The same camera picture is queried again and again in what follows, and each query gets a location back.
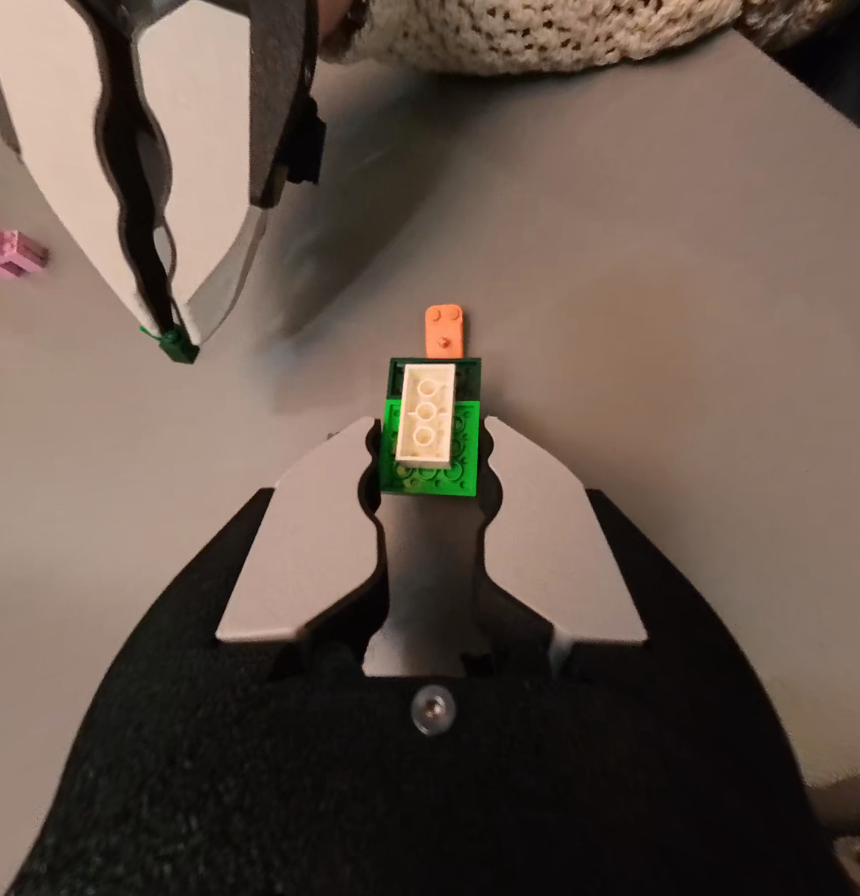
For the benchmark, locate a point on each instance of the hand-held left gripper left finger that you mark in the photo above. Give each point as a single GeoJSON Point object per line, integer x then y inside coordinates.
{"type": "Point", "coordinates": [311, 553]}

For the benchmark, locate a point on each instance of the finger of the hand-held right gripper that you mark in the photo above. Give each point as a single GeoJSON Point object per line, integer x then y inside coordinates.
{"type": "Point", "coordinates": [45, 105]}
{"type": "Point", "coordinates": [206, 126]}

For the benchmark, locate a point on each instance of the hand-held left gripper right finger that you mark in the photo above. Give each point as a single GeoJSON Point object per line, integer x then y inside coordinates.
{"type": "Point", "coordinates": [556, 553]}

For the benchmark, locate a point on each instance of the green tiled lego assembly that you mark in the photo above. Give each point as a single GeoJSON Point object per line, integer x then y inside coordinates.
{"type": "Point", "coordinates": [430, 483]}

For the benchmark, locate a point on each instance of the small dark green lego piece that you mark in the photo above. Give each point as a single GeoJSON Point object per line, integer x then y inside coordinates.
{"type": "Point", "coordinates": [178, 348]}

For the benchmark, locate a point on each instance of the person's left forearm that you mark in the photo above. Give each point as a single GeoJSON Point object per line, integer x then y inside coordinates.
{"type": "Point", "coordinates": [854, 861]}

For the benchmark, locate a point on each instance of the pink lego piece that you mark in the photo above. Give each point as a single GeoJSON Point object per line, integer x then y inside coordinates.
{"type": "Point", "coordinates": [10, 252]}

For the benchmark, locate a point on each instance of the orange lego brick separator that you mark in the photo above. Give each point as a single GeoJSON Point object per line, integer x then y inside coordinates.
{"type": "Point", "coordinates": [445, 329]}

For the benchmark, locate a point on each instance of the person's right hand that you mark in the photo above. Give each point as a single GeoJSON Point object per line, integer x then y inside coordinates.
{"type": "Point", "coordinates": [332, 21]}

